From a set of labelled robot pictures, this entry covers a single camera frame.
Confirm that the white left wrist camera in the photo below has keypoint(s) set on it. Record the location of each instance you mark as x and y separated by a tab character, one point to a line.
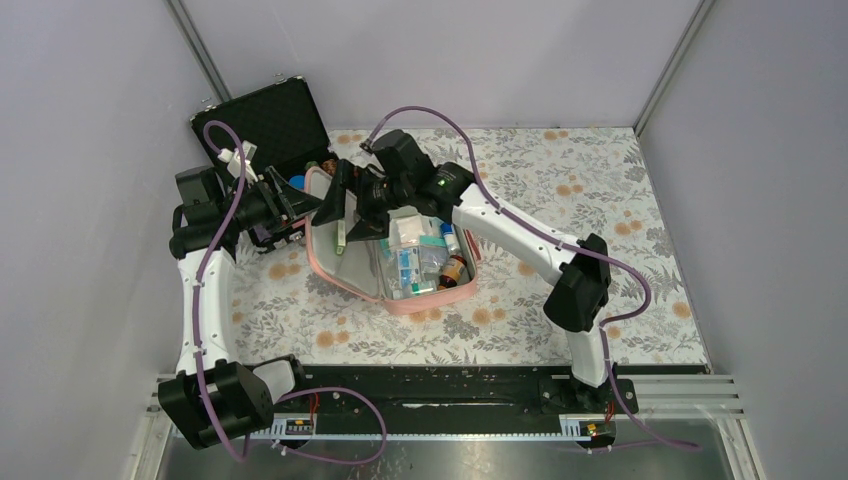
238	162

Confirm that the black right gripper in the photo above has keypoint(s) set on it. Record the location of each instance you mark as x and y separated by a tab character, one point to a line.
355	179

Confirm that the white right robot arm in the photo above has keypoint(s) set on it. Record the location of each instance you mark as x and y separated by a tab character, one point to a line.
451	193

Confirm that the black poker chip case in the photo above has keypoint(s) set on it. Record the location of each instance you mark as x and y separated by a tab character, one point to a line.
282	120

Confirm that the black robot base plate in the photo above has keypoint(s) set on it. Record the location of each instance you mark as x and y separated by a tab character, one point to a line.
430	401

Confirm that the brown bottle orange cap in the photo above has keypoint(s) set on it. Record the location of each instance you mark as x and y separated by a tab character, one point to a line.
453	273

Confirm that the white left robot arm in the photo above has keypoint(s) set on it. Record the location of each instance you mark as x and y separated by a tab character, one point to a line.
214	398

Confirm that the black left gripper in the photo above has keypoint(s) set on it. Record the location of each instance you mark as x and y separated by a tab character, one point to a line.
286	203

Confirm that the small green box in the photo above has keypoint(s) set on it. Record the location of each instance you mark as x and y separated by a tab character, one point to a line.
341	241

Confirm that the blue white blister pack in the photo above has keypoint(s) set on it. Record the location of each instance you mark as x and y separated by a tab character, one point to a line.
408	266

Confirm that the pink medicine kit bag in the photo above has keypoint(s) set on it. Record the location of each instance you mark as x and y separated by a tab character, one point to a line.
368	269

